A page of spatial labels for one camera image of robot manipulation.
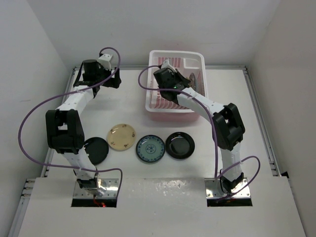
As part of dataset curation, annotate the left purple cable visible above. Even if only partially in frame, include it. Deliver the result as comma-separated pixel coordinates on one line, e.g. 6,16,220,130
18,47,123,201

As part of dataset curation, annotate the yellow patterned plate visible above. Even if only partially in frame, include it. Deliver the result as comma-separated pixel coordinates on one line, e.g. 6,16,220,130
186,78,192,87

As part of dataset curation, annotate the metal base plate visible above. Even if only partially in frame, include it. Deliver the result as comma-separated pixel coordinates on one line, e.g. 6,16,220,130
73,178,119,199
204,178,251,199

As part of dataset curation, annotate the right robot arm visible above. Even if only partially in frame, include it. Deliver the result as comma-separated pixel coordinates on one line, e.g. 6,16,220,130
153,68,245,196

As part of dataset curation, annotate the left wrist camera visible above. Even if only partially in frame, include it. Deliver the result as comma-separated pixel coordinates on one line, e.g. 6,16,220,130
97,54,113,71

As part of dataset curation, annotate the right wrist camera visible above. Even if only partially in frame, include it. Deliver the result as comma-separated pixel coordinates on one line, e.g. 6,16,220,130
160,58,176,72

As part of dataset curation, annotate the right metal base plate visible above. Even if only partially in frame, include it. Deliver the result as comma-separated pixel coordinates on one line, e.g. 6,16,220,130
204,178,251,199

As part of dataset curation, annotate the glossy black bowl plate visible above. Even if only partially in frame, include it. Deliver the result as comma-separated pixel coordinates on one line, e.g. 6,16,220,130
165,132,195,160

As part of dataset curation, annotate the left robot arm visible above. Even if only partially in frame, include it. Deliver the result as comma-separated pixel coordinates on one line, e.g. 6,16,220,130
45,54,121,197

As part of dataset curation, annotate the teal blue patterned plate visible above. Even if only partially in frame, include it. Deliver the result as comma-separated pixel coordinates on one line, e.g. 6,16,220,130
136,135,165,164

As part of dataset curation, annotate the cream plate with calligraphy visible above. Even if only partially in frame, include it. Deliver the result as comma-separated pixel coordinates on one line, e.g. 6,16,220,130
107,124,136,151

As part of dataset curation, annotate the white blue floral plate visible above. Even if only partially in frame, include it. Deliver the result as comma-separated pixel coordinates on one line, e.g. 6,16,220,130
189,73,201,92

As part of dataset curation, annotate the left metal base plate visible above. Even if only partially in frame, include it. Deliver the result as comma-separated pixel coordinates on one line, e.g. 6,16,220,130
73,178,119,199

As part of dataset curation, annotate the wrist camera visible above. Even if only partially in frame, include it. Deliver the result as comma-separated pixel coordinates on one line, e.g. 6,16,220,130
97,54,113,71
160,58,176,72

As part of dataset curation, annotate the pink plastic dish rack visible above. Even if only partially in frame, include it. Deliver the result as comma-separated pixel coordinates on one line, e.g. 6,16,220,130
145,50,208,122

